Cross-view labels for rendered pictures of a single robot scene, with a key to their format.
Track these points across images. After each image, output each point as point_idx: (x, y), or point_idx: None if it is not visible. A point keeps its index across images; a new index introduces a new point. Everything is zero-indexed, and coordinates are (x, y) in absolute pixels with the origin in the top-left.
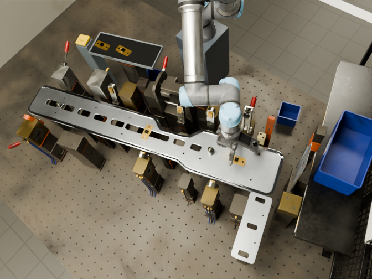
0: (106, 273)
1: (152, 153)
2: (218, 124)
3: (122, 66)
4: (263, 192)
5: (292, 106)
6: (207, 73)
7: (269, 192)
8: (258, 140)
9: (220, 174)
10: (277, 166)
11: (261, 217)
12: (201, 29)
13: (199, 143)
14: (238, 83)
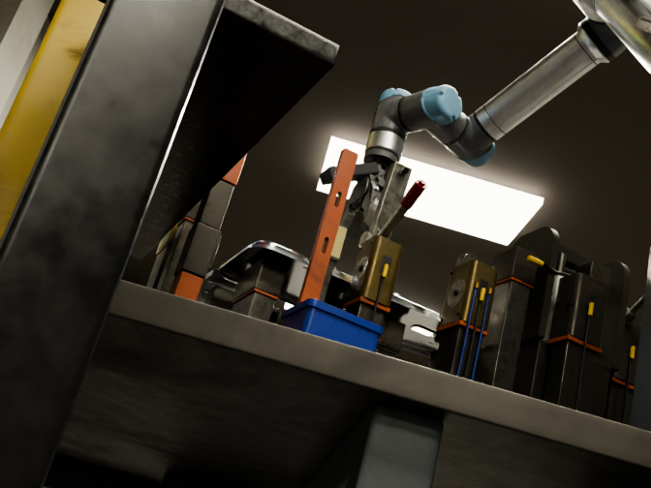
0: None
1: None
2: (442, 327)
3: None
4: (239, 276)
5: (337, 326)
6: (638, 351)
7: (228, 270)
8: (332, 167)
9: None
10: (251, 252)
11: (211, 283)
12: (548, 54)
13: (427, 326)
14: (435, 88)
